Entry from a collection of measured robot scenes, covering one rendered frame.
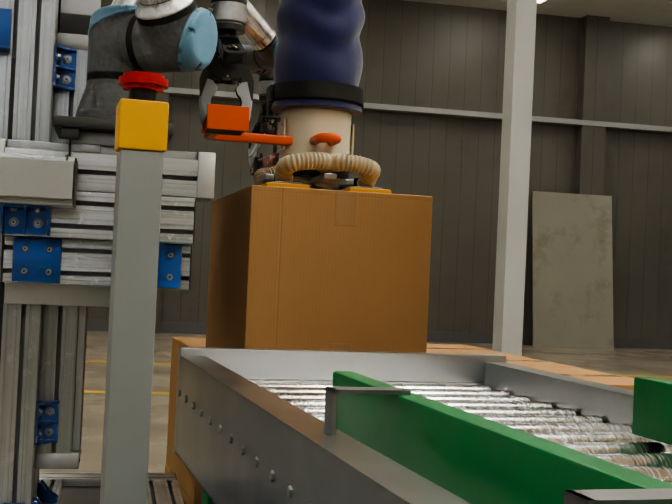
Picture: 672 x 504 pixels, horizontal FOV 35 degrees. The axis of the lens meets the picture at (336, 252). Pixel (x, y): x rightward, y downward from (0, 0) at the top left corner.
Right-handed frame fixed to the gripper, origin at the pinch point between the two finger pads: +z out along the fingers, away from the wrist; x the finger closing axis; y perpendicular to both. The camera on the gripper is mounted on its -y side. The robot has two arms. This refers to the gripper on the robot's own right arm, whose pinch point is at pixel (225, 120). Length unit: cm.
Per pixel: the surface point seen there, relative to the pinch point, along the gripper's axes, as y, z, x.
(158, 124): -68, 10, 19
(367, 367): -7, 50, -31
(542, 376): -33, 48, -58
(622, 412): -61, 51, -59
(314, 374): -8, 51, -19
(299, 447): -104, 49, 5
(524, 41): 306, -95, -201
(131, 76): -68, 4, 23
